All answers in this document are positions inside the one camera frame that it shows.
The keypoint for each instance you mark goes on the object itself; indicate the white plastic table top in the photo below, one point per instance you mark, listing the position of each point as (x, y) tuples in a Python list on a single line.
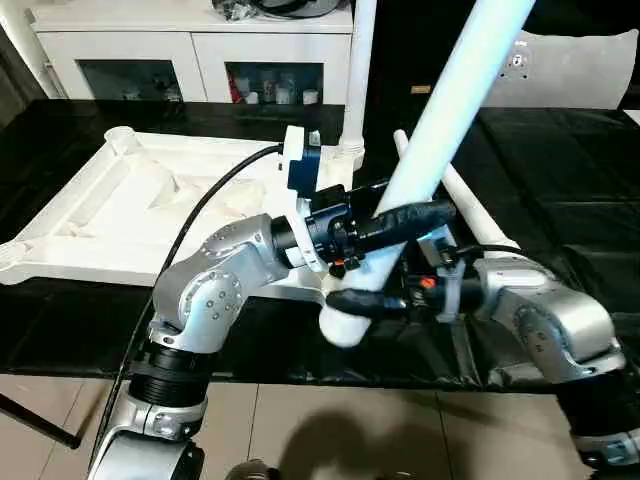
[(125, 215)]

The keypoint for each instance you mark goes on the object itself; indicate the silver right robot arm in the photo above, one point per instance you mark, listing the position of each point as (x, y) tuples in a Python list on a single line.
[(550, 310)]

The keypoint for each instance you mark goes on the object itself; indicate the black work mat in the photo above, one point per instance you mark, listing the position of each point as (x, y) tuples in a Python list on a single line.
[(550, 175)]

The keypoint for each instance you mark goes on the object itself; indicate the black furniture with yellow label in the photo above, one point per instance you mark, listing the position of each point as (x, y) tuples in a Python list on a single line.
[(400, 45)]

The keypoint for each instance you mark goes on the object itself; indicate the grey cushion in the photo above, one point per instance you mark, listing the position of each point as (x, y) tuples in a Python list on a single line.
[(565, 70)]

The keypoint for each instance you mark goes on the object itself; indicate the grey round cooker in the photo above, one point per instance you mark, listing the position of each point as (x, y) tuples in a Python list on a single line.
[(300, 6)]

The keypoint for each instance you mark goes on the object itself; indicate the white flat board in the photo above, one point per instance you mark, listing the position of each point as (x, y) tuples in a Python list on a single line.
[(632, 116)]

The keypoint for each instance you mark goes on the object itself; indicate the white glass-door cabinet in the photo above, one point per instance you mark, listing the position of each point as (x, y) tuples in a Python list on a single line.
[(125, 45)]

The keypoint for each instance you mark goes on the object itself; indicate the grey pleated curtain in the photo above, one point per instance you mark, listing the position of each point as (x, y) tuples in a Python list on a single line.
[(15, 80)]

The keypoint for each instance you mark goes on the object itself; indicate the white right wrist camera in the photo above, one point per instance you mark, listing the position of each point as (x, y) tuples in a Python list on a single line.
[(447, 270)]

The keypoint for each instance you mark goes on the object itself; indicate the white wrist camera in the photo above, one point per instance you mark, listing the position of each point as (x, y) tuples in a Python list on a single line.
[(447, 270), (300, 165)]

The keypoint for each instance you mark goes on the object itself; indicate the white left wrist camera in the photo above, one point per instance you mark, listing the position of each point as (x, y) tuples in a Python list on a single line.
[(300, 165)]

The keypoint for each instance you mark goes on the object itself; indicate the black metal frame bar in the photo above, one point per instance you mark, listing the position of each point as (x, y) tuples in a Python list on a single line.
[(40, 420)]

